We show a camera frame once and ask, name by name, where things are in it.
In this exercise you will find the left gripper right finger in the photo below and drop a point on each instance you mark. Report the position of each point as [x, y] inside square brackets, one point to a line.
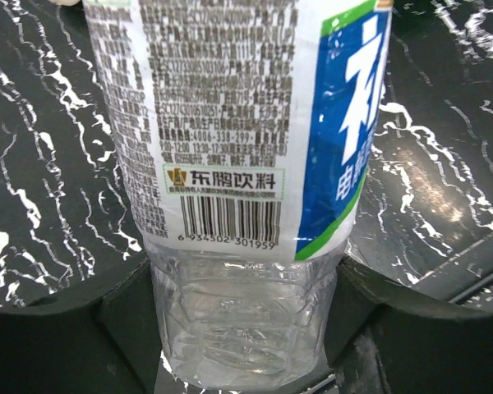
[382, 337]

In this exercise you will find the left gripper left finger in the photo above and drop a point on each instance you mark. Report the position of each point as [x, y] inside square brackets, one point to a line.
[99, 336]

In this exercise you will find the clear blue-cap water bottle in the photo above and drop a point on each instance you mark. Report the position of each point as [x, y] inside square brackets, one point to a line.
[243, 130]

